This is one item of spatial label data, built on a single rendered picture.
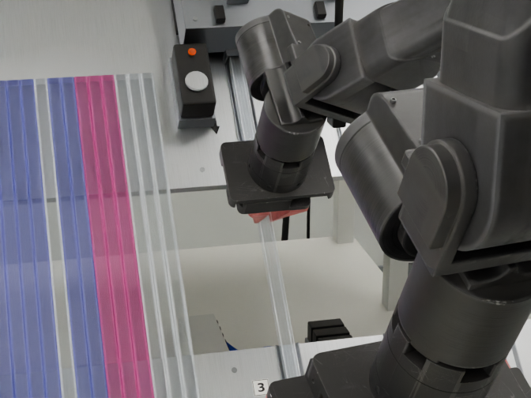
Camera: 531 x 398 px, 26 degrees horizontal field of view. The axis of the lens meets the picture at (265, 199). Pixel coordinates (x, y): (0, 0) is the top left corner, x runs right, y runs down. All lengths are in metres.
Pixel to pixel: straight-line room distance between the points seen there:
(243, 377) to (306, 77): 0.31
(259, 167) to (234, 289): 0.75
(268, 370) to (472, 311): 0.63
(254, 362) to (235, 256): 0.81
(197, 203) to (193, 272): 1.16
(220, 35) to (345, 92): 0.31
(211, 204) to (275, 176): 1.96
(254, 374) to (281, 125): 0.26
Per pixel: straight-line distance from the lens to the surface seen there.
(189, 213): 3.01
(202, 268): 1.87
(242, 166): 1.09
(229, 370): 1.11
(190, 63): 1.21
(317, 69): 0.95
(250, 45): 1.05
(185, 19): 1.23
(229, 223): 3.04
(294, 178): 1.06
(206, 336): 1.55
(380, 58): 0.93
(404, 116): 0.54
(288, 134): 1.00
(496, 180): 0.44
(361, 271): 1.87
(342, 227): 1.96
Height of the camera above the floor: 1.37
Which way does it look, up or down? 20 degrees down
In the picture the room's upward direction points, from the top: straight up
